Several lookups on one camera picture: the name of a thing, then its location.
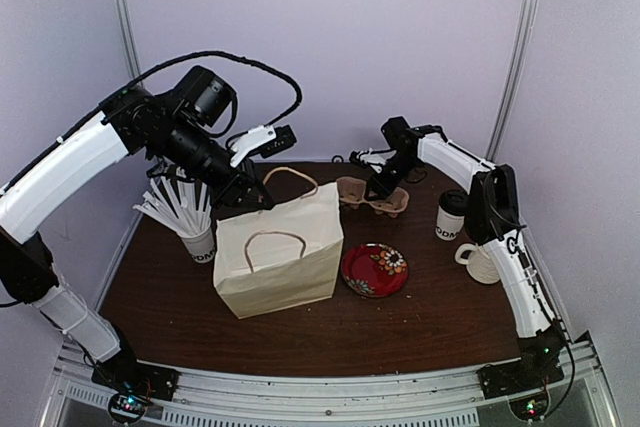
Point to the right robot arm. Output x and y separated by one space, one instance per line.
492 221

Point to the white paper cup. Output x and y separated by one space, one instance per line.
448 225

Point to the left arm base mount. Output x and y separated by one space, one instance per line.
148 382

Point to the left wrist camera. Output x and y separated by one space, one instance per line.
263 140

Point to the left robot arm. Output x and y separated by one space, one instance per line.
173 125

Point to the cream paper bag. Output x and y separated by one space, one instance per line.
285 257

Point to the aluminium frame post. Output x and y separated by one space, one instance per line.
525 24
127 38

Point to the aluminium front rail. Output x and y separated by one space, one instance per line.
452 397

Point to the left aluminium frame post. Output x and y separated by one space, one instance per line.
127 38

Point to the right aluminium frame post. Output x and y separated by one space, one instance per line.
525 24

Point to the cream ceramic mug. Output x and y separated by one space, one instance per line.
478 263

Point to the red floral plate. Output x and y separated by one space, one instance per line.
374 270

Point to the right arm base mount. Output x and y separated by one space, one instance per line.
513 378

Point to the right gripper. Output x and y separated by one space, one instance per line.
379 184

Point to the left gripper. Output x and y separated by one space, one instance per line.
233 194

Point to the black plastic cup lid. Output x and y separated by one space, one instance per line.
454 202

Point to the cardboard cup carrier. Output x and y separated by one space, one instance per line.
353 194

